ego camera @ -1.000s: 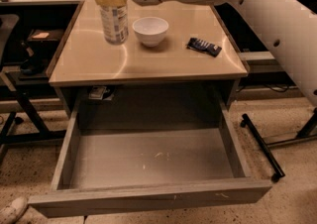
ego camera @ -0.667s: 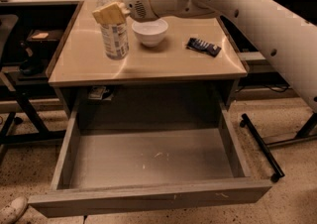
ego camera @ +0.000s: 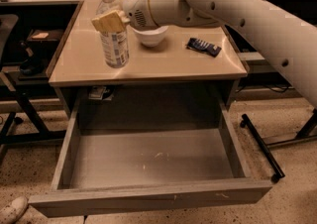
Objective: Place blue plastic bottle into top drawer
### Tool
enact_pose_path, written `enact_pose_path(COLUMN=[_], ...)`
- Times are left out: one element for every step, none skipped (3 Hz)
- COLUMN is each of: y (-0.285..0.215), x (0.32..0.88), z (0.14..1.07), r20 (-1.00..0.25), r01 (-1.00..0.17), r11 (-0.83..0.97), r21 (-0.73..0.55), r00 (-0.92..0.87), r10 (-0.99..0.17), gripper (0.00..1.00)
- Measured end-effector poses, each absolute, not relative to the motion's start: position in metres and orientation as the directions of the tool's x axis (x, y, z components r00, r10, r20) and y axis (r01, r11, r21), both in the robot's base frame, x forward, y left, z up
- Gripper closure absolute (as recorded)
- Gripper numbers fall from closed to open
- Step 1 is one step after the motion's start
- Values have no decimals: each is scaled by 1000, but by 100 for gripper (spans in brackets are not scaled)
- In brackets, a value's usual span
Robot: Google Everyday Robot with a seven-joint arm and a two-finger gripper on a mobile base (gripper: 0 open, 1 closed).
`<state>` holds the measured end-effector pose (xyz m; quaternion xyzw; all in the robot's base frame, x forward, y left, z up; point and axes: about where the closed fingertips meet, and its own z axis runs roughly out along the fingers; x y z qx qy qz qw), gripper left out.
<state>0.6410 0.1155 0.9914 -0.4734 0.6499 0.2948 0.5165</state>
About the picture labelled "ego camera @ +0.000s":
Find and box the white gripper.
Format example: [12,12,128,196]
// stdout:
[91,0,158,33]

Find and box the grey open top drawer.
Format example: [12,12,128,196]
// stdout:
[30,99,272,217]

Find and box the blue snack packet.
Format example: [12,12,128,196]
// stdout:
[186,38,221,57]

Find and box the clear plastic water bottle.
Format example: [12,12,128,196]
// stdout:
[96,0,129,68]

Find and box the white shoe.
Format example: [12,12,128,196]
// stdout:
[0,196,28,224]

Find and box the grey cabinet desk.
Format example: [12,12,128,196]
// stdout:
[46,0,250,117]

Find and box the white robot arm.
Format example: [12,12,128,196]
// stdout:
[92,0,317,107]

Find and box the white ceramic bowl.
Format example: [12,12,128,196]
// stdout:
[133,26,168,48]

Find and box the black chair frame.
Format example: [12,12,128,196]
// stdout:
[0,14,65,157]

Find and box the black metal bar leg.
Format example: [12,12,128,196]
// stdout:
[240,114,285,183]

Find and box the sticker label under desk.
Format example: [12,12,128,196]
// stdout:
[88,86,114,100]

